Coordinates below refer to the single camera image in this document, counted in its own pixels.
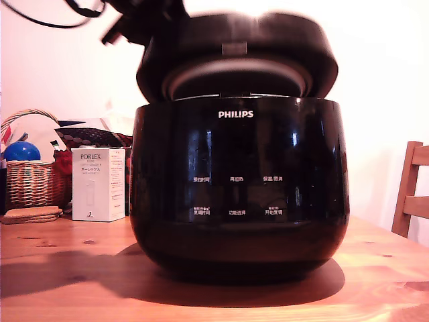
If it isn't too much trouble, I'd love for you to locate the white plastic bag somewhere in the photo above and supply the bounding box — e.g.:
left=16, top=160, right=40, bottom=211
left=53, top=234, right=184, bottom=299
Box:
left=99, top=97, right=135, bottom=130

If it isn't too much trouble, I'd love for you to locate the woven wicker basket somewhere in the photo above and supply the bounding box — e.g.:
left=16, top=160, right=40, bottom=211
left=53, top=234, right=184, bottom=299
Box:
left=1, top=107, right=73, bottom=211

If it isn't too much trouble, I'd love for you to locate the black Philips rice cooker body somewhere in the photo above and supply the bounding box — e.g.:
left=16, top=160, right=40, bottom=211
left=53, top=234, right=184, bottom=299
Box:
left=129, top=95, right=351, bottom=282

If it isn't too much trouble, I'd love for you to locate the white paper sheet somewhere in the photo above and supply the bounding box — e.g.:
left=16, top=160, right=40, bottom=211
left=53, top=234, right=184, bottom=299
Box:
left=9, top=113, right=66, bottom=162

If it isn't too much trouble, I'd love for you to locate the wooden chair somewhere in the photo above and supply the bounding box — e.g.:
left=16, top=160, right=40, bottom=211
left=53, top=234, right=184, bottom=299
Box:
left=391, top=140, right=429, bottom=239

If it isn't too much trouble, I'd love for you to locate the blue ball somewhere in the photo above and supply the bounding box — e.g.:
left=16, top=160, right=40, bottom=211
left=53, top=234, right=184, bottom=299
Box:
left=3, top=140, right=42, bottom=162

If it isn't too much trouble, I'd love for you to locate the white Porlex box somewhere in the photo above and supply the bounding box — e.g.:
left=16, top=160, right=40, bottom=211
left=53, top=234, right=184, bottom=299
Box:
left=71, top=147, right=127, bottom=222

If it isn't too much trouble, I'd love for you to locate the black cable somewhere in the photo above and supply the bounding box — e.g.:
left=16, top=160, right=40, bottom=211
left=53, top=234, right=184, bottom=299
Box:
left=3, top=0, right=111, bottom=29
left=65, top=0, right=106, bottom=18

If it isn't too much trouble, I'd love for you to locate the black rice cooker lid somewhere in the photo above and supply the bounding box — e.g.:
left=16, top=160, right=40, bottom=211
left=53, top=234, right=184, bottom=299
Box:
left=135, top=11, right=339, bottom=102

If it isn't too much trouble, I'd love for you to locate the dark dotted cloth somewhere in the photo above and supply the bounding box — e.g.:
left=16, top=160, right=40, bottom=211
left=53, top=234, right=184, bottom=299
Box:
left=55, top=126, right=133, bottom=149

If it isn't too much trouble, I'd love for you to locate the red cloth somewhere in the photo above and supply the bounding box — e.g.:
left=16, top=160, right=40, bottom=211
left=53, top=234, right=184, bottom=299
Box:
left=53, top=149, right=73, bottom=206

